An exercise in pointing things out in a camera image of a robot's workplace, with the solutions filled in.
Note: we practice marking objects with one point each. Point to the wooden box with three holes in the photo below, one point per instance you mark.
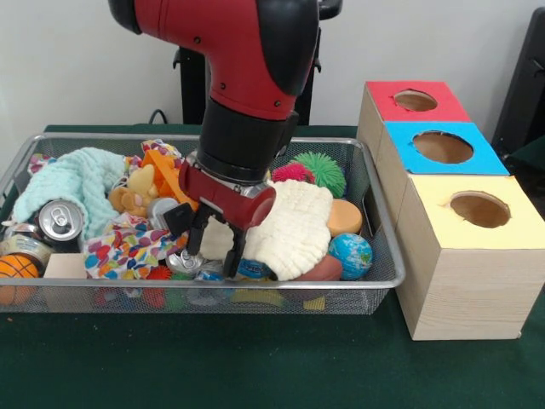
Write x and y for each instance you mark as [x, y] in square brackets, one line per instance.
[468, 289]

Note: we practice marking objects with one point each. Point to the cream waffle cloth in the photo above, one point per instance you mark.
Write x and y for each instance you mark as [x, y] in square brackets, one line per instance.
[298, 221]

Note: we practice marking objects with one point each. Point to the colourful spotted cloth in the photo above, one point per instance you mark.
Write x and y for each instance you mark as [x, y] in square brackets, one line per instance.
[123, 251]

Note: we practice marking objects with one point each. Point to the orange plastic toy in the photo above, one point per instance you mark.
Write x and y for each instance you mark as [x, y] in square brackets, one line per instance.
[164, 170]

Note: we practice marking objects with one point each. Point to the mint green cloth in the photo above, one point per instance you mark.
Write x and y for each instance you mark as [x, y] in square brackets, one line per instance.
[76, 174]

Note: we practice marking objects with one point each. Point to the orange mini basketball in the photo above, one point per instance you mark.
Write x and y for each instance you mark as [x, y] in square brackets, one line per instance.
[19, 266]

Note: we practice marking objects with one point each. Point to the dark green table cloth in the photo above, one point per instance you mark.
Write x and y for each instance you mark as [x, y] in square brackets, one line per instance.
[255, 362]
[528, 162]

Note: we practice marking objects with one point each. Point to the plain wooden block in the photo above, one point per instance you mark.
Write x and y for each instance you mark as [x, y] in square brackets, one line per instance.
[66, 266]

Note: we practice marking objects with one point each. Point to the clear mesh bin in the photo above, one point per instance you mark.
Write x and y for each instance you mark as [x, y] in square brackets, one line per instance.
[127, 145]

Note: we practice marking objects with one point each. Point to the brown toy football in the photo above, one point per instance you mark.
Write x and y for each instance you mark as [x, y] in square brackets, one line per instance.
[325, 269]

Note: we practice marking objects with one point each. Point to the silver drink can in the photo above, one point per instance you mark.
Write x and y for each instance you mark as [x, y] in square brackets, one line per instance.
[59, 223]
[183, 262]

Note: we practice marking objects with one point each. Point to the black upright panel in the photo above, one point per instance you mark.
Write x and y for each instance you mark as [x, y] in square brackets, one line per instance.
[528, 85]

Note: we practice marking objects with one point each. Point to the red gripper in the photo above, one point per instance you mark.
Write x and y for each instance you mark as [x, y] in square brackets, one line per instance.
[238, 209]

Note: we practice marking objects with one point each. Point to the blue globe ball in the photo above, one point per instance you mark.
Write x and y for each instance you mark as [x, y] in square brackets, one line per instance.
[350, 255]

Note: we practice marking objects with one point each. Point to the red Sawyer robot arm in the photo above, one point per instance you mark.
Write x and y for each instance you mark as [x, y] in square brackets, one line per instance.
[238, 42]

